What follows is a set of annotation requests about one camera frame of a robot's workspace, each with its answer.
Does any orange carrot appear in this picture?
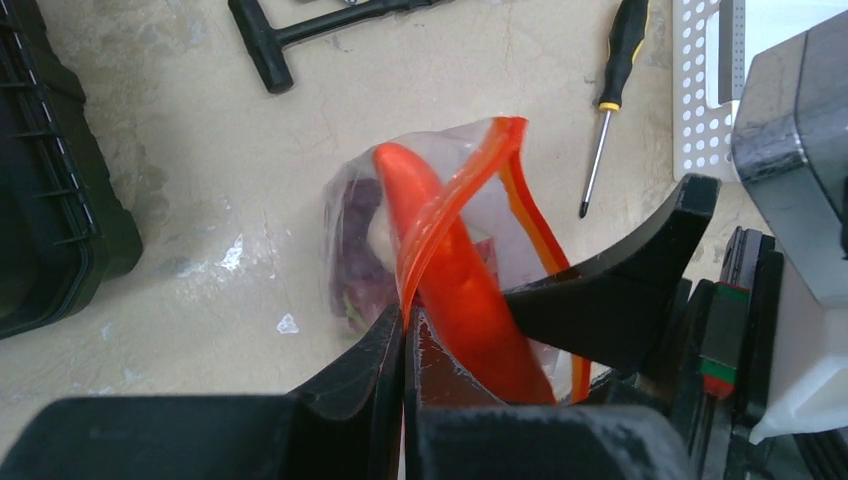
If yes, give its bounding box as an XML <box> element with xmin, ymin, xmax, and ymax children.
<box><xmin>373</xmin><ymin>143</ymin><xmax>556</xmax><ymax>404</ymax></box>

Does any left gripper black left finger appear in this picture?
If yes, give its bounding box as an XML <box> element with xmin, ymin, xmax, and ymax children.
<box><xmin>1</xmin><ymin>306</ymin><xmax>403</xmax><ymax>479</ymax></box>

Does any beige round mushroom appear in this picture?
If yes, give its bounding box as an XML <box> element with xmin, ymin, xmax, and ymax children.
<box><xmin>367</xmin><ymin>204</ymin><xmax>397</xmax><ymax>272</ymax></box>

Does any black plastic toolbox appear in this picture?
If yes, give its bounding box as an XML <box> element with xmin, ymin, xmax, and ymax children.
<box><xmin>1</xmin><ymin>1</ymin><xmax>143</xmax><ymax>338</ymax></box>

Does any clear orange-zip bag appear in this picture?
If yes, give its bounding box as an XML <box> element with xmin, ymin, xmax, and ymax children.
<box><xmin>322</xmin><ymin>116</ymin><xmax>569</xmax><ymax>402</ymax></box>

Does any dark red grape bunch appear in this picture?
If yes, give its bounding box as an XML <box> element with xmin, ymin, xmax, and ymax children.
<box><xmin>328</xmin><ymin>178</ymin><xmax>397</xmax><ymax>327</ymax></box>

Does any black yellow-handled screwdriver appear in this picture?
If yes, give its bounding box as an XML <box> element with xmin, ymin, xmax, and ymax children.
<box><xmin>579</xmin><ymin>0</ymin><xmax>649</xmax><ymax>218</ymax></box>

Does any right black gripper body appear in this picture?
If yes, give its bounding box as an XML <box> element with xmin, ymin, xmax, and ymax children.
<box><xmin>589</xmin><ymin>225</ymin><xmax>848</xmax><ymax>480</ymax></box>

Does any black T-handle tool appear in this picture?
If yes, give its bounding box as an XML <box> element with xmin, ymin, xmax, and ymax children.
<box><xmin>228</xmin><ymin>0</ymin><xmax>437</xmax><ymax>94</ymax></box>

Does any white plastic basket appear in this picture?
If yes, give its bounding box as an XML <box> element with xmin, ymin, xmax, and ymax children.
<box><xmin>672</xmin><ymin>0</ymin><xmax>848</xmax><ymax>183</ymax></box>

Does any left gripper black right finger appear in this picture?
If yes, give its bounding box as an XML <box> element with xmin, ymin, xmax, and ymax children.
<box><xmin>404</xmin><ymin>309</ymin><xmax>693</xmax><ymax>479</ymax></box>

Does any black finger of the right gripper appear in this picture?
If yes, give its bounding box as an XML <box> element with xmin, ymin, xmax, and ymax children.
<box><xmin>505</xmin><ymin>174</ymin><xmax>721</xmax><ymax>371</ymax></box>

